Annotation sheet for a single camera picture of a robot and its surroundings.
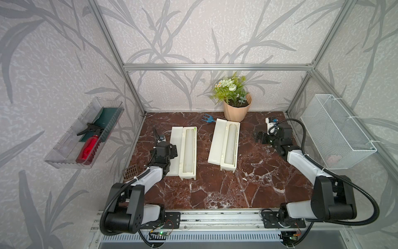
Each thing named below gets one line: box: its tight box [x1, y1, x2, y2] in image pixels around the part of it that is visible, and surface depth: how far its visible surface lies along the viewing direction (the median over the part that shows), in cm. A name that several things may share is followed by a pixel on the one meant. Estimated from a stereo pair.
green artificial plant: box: [209, 72, 250, 106], surface depth 98 cm
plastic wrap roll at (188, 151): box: [182, 128, 195, 174], surface depth 91 cm
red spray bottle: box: [75, 122, 105, 165], surface depth 61 cm
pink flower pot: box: [223, 93, 253, 122], surface depth 107 cm
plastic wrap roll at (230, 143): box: [223, 123, 238, 165], surface depth 96 cm
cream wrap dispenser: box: [207, 118, 241, 173], surface depth 96 cm
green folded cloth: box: [79, 106, 124, 143], surface depth 71 cm
